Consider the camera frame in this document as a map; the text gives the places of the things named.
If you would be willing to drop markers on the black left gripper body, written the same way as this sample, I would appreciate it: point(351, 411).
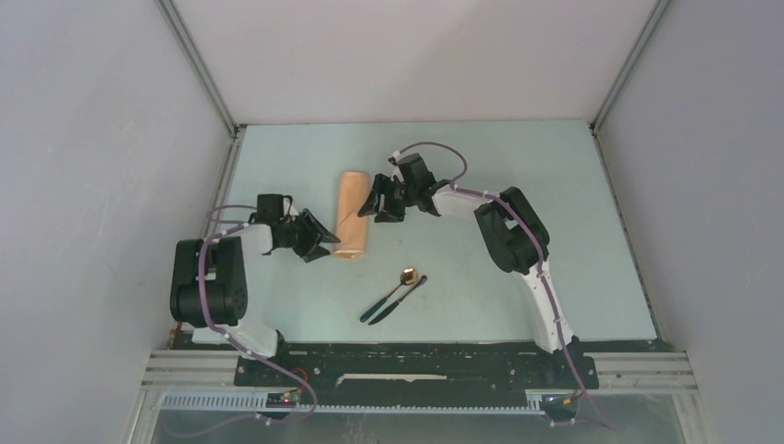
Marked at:
point(299, 235)

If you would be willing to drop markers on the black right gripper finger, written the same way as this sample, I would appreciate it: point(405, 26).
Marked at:
point(390, 215)
point(375, 202)

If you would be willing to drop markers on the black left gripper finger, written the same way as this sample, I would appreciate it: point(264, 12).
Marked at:
point(312, 252)
point(315, 228)

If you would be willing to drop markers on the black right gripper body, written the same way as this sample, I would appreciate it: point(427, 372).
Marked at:
point(410, 191)

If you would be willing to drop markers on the peach satin napkin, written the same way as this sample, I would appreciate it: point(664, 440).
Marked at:
point(351, 229)

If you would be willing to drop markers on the gold spoon dark handle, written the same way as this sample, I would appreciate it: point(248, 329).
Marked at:
point(407, 277)

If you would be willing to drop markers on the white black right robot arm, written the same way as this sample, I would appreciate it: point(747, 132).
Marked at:
point(514, 235)

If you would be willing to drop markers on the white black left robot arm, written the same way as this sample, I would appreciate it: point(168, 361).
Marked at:
point(209, 286)

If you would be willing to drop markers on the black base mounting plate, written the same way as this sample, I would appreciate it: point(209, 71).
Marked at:
point(516, 365)

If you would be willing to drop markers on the left side aluminium rail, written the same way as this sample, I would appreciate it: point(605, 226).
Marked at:
point(227, 165)

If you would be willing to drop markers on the grey slotted cable duct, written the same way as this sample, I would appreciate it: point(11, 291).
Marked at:
point(259, 402)

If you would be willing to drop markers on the left aluminium corner post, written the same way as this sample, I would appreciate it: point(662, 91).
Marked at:
point(187, 44)

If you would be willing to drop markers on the aluminium corner post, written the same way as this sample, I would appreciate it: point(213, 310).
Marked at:
point(187, 44)
point(630, 63)

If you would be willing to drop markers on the right aluminium corner post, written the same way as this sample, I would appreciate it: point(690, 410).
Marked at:
point(630, 63)

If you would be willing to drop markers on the aluminium front frame rail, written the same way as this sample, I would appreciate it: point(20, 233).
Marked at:
point(666, 373)

